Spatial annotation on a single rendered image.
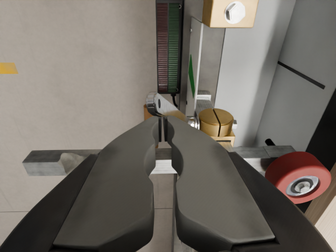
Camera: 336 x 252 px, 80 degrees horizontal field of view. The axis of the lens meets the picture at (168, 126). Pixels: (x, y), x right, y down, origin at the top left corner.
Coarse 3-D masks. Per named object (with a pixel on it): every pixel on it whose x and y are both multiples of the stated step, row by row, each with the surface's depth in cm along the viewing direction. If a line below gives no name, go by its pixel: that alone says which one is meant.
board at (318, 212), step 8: (328, 192) 33; (312, 200) 36; (320, 200) 34; (328, 200) 33; (312, 208) 36; (320, 208) 34; (328, 208) 33; (312, 216) 36; (320, 216) 34; (328, 216) 34; (320, 224) 35; (328, 224) 36; (320, 232) 37; (328, 232) 37; (328, 240) 39
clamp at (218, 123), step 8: (200, 112) 30; (208, 112) 30; (216, 112) 30; (224, 112) 30; (200, 120) 29; (208, 120) 28; (216, 120) 28; (224, 120) 28; (232, 120) 28; (200, 128) 29; (208, 128) 28; (216, 128) 27; (224, 128) 28; (232, 128) 29; (216, 136) 28; (224, 136) 28; (232, 136) 28; (232, 144) 29
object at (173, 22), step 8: (176, 8) 34; (176, 16) 35; (168, 24) 36; (176, 24) 36; (168, 32) 36; (176, 32) 36; (168, 40) 37; (176, 40) 37; (168, 48) 38; (176, 48) 38; (168, 56) 38; (176, 56) 38; (168, 64) 39; (176, 64) 39; (168, 72) 40; (176, 72) 40; (168, 80) 41; (176, 80) 41; (168, 88) 42; (176, 88) 42
